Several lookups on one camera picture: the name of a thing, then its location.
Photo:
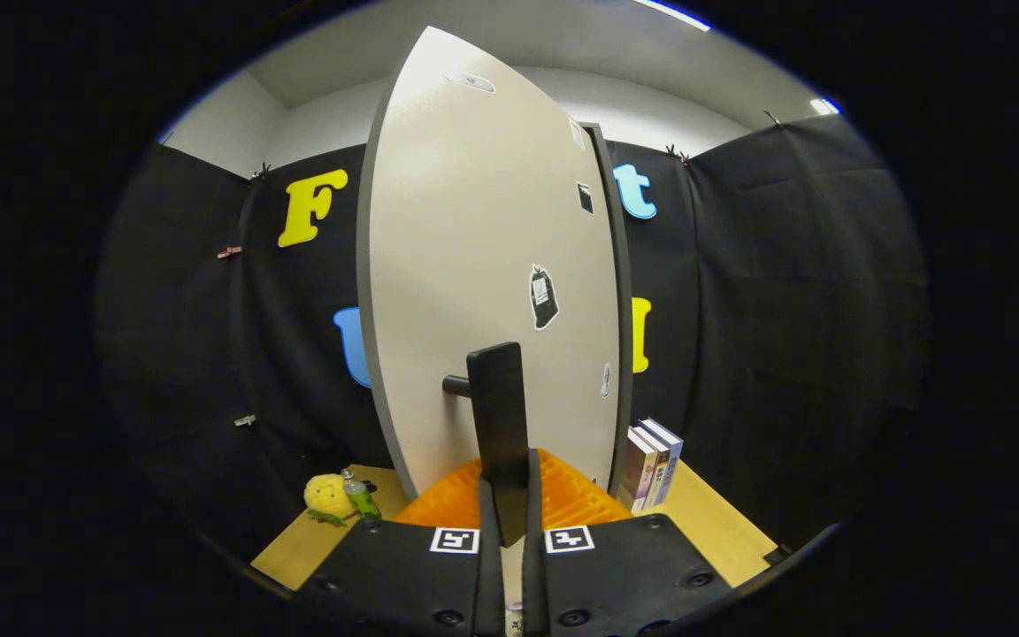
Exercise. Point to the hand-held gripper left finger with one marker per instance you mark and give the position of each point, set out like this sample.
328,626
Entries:
492,584

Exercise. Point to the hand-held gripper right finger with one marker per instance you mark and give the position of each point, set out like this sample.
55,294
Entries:
534,584

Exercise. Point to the grey shoe cabinet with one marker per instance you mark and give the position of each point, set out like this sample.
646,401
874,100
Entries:
626,283

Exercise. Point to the beige shoe cabinet door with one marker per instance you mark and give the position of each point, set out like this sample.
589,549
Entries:
465,221

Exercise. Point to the book with pale cover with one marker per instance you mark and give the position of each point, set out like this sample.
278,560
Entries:
636,469

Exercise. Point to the green drink bottle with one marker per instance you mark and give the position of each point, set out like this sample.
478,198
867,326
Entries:
359,497

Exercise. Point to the book with yellow spine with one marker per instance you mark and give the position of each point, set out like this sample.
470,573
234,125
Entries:
658,469

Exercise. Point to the book with white spine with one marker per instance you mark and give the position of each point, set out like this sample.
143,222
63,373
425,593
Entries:
672,460

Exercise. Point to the yellow plush toy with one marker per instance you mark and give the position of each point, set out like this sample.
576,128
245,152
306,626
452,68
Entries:
328,495

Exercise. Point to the black backdrop cloth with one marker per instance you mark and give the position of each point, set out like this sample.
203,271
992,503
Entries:
784,310

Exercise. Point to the small ceiling light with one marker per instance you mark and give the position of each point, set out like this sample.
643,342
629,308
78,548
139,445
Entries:
824,106

